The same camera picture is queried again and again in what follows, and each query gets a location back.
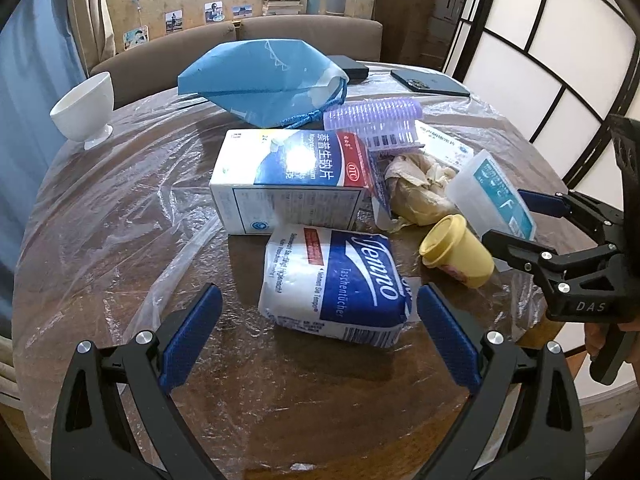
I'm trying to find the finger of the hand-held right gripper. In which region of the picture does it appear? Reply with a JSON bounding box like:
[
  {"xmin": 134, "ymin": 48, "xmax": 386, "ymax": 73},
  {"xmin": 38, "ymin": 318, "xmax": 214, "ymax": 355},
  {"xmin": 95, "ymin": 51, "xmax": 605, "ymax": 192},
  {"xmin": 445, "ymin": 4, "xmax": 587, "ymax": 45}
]
[
  {"xmin": 516, "ymin": 188, "xmax": 627, "ymax": 247},
  {"xmin": 481, "ymin": 229, "xmax": 627, "ymax": 307}
]

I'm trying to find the flat white carton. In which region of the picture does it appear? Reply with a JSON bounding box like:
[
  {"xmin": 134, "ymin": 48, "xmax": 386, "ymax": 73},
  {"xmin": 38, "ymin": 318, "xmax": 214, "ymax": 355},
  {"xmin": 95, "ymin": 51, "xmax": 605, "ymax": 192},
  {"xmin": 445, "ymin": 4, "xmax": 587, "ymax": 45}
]
[{"xmin": 412, "ymin": 120, "xmax": 476, "ymax": 166}]

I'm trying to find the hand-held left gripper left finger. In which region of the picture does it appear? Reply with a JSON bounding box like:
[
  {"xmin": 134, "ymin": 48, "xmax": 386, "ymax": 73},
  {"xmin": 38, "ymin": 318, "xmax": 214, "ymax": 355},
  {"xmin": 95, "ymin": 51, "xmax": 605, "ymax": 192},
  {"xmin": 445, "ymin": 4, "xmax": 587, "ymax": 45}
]
[{"xmin": 50, "ymin": 282, "xmax": 236, "ymax": 480}]

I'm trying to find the black box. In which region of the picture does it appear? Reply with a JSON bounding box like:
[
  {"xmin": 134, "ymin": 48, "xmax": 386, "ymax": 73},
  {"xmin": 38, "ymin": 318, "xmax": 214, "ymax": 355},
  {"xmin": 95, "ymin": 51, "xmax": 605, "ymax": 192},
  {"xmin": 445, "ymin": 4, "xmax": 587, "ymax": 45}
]
[{"xmin": 327, "ymin": 54, "xmax": 369, "ymax": 83}]

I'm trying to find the blue drawstring bag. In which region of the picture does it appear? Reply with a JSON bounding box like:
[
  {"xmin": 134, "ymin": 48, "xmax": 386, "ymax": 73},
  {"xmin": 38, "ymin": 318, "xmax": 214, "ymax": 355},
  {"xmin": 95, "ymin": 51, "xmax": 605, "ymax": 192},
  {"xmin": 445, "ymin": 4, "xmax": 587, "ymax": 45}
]
[{"xmin": 177, "ymin": 39, "xmax": 349, "ymax": 130}]

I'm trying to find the crumpled beige paper tissue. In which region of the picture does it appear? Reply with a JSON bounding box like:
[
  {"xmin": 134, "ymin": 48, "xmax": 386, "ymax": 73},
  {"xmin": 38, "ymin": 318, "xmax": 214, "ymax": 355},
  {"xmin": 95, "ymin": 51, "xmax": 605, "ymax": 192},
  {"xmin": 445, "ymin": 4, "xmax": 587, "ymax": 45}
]
[{"xmin": 382, "ymin": 152, "xmax": 461, "ymax": 228}]

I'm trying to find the purple blister pack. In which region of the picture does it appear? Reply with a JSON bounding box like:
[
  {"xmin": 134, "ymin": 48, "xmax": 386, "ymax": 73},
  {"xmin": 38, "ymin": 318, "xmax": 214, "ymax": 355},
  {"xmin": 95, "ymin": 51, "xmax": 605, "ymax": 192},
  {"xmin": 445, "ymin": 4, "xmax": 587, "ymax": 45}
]
[{"xmin": 322, "ymin": 99, "xmax": 425, "ymax": 152}]

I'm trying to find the dark smartphone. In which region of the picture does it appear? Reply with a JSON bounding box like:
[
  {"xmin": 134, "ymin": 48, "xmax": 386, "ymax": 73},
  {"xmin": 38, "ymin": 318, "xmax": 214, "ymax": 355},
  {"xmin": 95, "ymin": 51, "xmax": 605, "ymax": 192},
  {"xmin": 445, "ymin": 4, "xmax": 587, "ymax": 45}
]
[{"xmin": 390, "ymin": 69, "xmax": 471, "ymax": 97}]

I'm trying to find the yellow plastic cup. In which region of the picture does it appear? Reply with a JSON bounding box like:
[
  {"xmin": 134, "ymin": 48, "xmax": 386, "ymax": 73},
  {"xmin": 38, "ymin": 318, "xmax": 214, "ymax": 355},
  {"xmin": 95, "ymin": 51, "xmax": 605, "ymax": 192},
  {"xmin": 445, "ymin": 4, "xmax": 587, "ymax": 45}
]
[{"xmin": 419, "ymin": 214, "xmax": 496, "ymax": 288}]

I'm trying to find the white footed bowl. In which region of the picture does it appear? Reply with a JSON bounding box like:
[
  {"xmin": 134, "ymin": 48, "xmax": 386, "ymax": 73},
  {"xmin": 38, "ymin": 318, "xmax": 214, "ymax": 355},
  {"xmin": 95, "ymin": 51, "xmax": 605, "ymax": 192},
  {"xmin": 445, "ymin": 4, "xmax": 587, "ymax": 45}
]
[{"xmin": 50, "ymin": 71, "xmax": 115, "ymax": 151}]

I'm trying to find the beige curtain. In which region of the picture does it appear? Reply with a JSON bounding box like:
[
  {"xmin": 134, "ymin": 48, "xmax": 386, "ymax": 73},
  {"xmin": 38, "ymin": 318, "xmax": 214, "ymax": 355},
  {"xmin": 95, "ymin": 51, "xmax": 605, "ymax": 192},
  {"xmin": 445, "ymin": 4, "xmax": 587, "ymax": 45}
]
[{"xmin": 67, "ymin": 0, "xmax": 118, "ymax": 66}]

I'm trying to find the person's right hand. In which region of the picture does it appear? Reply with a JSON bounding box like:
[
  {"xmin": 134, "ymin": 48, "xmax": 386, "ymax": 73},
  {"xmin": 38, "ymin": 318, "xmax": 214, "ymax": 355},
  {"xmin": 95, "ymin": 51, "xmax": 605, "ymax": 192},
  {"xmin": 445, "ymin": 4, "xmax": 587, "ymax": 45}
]
[{"xmin": 584, "ymin": 320, "xmax": 640, "ymax": 363}]

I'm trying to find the stack of books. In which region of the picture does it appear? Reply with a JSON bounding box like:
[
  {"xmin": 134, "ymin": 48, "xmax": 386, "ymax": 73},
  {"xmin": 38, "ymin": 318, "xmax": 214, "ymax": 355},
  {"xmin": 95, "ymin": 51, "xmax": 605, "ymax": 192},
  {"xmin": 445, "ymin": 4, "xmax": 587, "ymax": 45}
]
[{"xmin": 261, "ymin": 0, "xmax": 308, "ymax": 16}]

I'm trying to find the white and blue medicine box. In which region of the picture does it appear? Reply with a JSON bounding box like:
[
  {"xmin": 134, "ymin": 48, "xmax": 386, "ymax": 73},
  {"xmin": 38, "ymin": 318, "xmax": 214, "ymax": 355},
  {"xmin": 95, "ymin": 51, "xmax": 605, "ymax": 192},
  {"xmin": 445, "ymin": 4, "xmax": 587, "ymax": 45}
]
[{"xmin": 208, "ymin": 129, "xmax": 396, "ymax": 235}]

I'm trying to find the brown sofa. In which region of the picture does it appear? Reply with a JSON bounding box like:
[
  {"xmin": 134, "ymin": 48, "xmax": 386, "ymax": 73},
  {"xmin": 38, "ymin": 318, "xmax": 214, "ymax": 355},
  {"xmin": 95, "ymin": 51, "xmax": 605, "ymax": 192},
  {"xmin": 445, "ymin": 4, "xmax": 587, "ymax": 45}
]
[{"xmin": 89, "ymin": 15, "xmax": 383, "ymax": 111}]

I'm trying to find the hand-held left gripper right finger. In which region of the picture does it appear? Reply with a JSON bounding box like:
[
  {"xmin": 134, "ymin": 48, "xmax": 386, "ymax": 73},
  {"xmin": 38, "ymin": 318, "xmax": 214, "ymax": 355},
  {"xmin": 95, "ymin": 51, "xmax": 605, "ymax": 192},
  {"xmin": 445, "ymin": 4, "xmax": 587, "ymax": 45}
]
[{"xmin": 416, "ymin": 282, "xmax": 587, "ymax": 480}]

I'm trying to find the dark wooden cabinet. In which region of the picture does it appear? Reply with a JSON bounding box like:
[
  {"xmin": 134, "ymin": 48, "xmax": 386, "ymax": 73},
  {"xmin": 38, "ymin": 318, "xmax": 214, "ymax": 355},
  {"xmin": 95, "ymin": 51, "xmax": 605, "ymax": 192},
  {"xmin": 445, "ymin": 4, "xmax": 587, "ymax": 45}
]
[{"xmin": 372, "ymin": 0, "xmax": 468, "ymax": 72}]

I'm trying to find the blue curtain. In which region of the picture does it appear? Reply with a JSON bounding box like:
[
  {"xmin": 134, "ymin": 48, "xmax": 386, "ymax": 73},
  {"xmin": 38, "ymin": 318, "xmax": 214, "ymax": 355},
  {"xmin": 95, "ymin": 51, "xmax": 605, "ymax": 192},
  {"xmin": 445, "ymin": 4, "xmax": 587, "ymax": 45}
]
[{"xmin": 0, "ymin": 0, "xmax": 88, "ymax": 311}]

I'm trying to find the blue and white tissue pack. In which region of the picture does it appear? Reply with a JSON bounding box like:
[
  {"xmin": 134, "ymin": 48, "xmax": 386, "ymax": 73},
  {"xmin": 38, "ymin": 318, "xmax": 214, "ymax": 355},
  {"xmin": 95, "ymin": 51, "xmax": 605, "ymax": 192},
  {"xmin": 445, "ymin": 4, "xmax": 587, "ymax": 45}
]
[{"xmin": 257, "ymin": 222, "xmax": 413, "ymax": 350}]

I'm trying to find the clear plastic container blue label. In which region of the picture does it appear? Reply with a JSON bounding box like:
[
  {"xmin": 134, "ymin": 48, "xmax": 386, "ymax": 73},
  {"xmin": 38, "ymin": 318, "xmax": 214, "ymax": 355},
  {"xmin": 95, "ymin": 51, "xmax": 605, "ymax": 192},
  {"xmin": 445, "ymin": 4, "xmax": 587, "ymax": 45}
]
[{"xmin": 444, "ymin": 149, "xmax": 537, "ymax": 241}]

